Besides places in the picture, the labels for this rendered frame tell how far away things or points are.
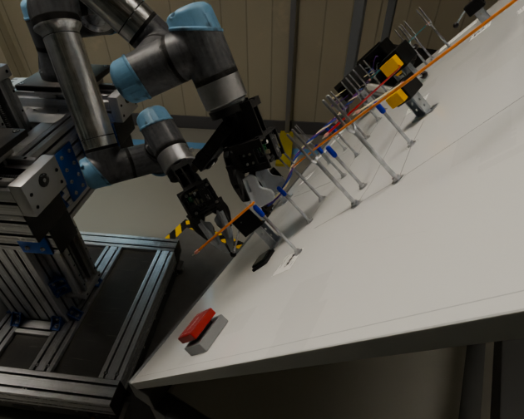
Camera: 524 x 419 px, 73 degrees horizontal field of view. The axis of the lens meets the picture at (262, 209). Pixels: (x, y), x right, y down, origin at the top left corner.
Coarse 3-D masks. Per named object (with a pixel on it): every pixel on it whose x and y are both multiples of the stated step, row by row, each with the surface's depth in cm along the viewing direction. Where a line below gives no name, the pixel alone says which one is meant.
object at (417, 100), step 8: (424, 72) 64; (400, 80) 62; (416, 80) 61; (392, 88) 62; (408, 88) 60; (416, 88) 60; (408, 96) 60; (416, 96) 61; (400, 104) 62; (408, 104) 62; (416, 104) 63; (424, 104) 61; (416, 112) 63; (424, 112) 61; (416, 120) 63
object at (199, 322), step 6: (204, 312) 53; (210, 312) 52; (198, 318) 53; (204, 318) 51; (210, 318) 52; (192, 324) 53; (198, 324) 51; (204, 324) 51; (186, 330) 53; (192, 330) 50; (198, 330) 50; (204, 330) 52; (180, 336) 52; (186, 336) 51; (192, 336) 50; (198, 336) 50; (186, 342) 52
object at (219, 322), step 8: (216, 320) 52; (224, 320) 53; (208, 328) 52; (216, 328) 51; (208, 336) 50; (216, 336) 51; (192, 344) 51; (200, 344) 49; (208, 344) 50; (192, 352) 52; (200, 352) 51
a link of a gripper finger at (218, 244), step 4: (200, 220) 75; (200, 224) 77; (204, 224) 75; (208, 224) 77; (212, 224) 77; (200, 228) 77; (204, 228) 77; (208, 228) 77; (212, 228) 77; (204, 232) 76; (208, 232) 72; (212, 232) 76; (208, 236) 76; (212, 236) 74; (216, 236) 76; (212, 240) 73; (216, 240) 76; (220, 240) 76; (216, 244) 75; (220, 244) 76; (224, 244) 76; (220, 248) 76; (224, 248) 76; (228, 252) 76
